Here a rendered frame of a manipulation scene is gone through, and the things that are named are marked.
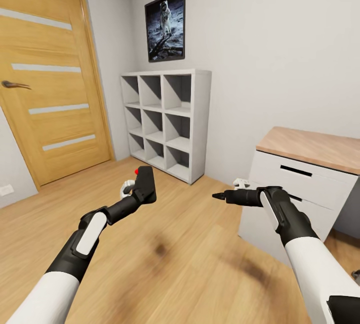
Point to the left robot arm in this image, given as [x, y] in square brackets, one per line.
[50, 300]

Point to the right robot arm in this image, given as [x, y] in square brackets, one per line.
[329, 294]

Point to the bookcase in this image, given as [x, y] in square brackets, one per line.
[142, 108]

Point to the digital camera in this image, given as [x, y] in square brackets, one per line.
[144, 182]

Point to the desk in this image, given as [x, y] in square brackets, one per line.
[318, 170]

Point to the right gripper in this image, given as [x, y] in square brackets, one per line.
[237, 196]

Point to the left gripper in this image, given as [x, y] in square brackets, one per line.
[130, 204]

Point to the door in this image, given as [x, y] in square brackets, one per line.
[50, 88]

